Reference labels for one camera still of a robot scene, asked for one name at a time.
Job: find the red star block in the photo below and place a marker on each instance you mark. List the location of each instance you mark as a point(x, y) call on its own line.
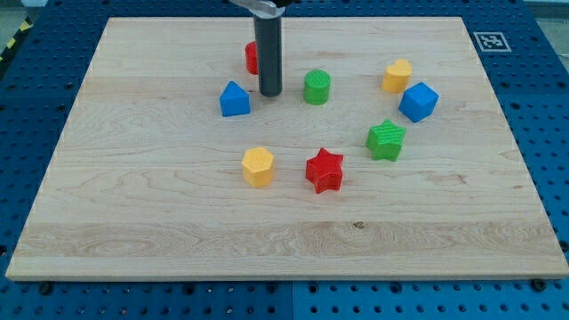
point(324, 171)

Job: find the green star block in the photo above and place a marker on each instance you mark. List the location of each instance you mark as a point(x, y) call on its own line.
point(385, 141)

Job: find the yellow heart block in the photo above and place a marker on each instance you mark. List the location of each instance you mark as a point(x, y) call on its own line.
point(397, 76)

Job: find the yellow hexagon block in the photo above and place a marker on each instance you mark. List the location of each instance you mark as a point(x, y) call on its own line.
point(258, 166)

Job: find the blue pentagon house block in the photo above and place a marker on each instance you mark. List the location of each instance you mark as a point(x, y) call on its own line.
point(234, 101)

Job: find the green cylinder block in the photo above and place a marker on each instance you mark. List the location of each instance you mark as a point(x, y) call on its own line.
point(317, 87)

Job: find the wooden board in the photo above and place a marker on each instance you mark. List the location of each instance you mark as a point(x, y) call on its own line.
point(146, 181)

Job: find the red cylinder block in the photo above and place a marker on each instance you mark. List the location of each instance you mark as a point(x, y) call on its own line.
point(251, 62)

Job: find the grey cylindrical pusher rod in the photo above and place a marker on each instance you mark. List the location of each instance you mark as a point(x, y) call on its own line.
point(269, 55)

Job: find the blue cube block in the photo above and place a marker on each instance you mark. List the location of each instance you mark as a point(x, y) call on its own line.
point(418, 102)

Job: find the white fiducial marker tag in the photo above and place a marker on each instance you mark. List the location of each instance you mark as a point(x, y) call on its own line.
point(492, 41)

